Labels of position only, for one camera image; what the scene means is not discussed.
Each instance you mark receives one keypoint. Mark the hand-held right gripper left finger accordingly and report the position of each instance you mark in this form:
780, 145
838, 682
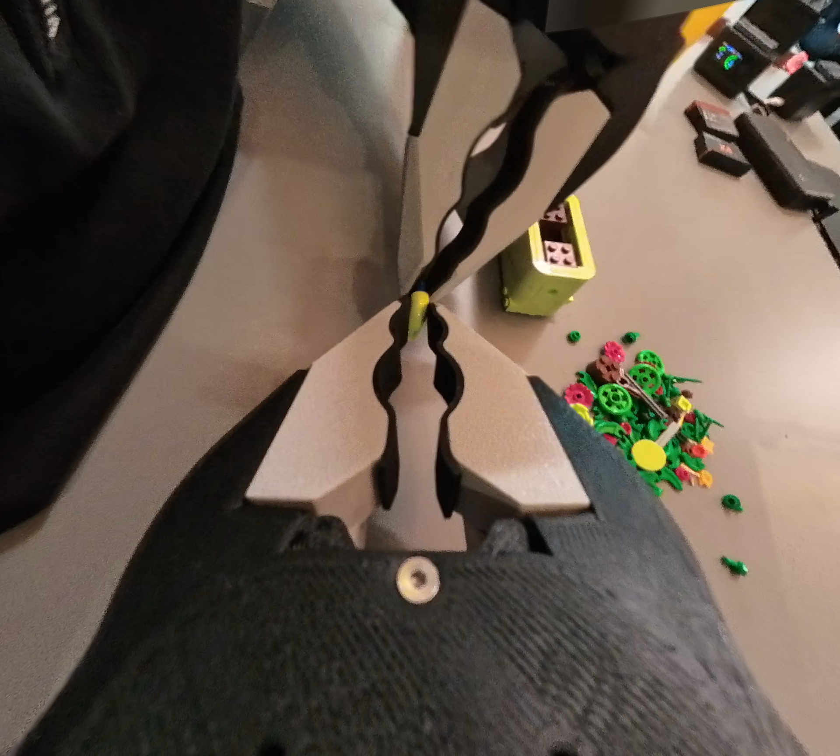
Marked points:
321, 441

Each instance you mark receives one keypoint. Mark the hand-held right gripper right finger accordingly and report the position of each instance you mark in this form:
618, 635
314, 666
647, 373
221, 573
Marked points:
512, 441

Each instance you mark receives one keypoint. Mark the black power brick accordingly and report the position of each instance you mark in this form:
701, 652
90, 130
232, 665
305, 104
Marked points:
784, 162

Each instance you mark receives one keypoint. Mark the black charging box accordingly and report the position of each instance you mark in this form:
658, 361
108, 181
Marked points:
810, 90

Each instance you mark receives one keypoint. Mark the black charger with display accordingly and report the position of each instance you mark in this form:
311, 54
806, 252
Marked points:
728, 67

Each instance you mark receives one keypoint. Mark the small black battery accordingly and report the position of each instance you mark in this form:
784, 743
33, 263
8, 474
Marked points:
722, 154
712, 115

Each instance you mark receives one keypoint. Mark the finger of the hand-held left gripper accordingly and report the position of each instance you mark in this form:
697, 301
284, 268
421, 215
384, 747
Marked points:
459, 100
551, 159

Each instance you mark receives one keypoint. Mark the lime toy brick pot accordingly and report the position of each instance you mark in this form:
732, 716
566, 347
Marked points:
548, 274

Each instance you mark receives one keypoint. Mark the pile of small toy pieces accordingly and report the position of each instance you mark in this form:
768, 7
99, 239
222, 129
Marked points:
643, 421

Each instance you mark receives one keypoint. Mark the person's black jacket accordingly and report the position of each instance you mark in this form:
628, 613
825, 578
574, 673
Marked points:
98, 179

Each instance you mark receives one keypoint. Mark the lime round toy piece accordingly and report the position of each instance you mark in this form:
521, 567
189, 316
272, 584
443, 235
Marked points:
417, 313

